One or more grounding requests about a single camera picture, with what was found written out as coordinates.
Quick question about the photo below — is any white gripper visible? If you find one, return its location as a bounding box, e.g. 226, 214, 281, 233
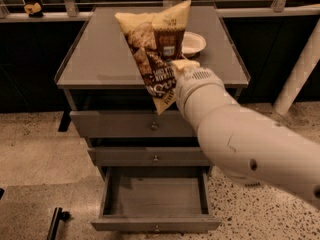
170, 59, 225, 114

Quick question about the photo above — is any brown chip bag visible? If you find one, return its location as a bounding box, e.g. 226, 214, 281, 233
115, 0, 191, 115

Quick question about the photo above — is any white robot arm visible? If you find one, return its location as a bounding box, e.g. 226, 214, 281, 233
175, 60, 320, 209

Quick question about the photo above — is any grey top drawer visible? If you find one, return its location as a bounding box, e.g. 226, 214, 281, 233
70, 111, 195, 138

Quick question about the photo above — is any grey drawer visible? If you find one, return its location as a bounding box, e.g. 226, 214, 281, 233
70, 111, 195, 138
92, 167, 221, 233
88, 147, 212, 167

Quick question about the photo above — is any grey middle drawer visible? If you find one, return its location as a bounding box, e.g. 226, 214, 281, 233
88, 147, 212, 167

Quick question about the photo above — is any grey drawer cabinet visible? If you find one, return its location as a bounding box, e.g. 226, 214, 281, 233
54, 5, 251, 185

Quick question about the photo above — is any grey bottom drawer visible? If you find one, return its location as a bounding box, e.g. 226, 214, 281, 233
92, 167, 221, 233

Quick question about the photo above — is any white paper bowl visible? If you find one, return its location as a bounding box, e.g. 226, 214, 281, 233
182, 32, 207, 58

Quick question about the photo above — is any white pillar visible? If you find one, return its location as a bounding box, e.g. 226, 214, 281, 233
273, 20, 320, 115

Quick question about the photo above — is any black cabinet leg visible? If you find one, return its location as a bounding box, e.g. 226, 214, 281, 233
58, 109, 71, 132

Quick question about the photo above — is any yellow object on ledge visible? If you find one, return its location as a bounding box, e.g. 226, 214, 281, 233
24, 2, 43, 17

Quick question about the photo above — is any black bar on floor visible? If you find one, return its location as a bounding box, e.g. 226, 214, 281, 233
46, 207, 71, 240

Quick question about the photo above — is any metal window ledge rail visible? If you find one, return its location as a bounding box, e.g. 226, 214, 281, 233
0, 4, 320, 23

